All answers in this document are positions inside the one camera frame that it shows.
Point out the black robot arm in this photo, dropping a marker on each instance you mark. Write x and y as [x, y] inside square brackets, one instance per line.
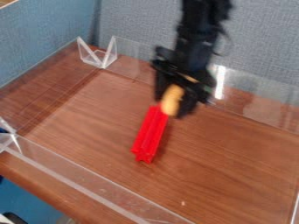
[198, 33]

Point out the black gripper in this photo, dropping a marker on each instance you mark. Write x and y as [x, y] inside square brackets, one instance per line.
[196, 83]

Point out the yellow toy corn cob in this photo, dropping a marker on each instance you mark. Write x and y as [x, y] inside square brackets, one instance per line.
[170, 102]

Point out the clear acrylic wall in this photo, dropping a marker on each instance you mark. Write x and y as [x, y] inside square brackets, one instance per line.
[258, 98]
[104, 191]

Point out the clear acrylic corner bracket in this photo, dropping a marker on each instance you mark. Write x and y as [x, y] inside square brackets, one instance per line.
[98, 58]

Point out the clear acrylic front wall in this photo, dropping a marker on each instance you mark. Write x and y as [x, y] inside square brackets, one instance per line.
[104, 191]

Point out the red star-shaped plastic block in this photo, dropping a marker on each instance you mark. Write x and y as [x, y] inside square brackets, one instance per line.
[150, 134]

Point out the clear acrylic left bracket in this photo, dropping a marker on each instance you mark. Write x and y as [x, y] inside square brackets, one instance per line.
[8, 137]

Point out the clear acrylic back wall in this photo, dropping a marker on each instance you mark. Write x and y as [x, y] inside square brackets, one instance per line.
[258, 98]

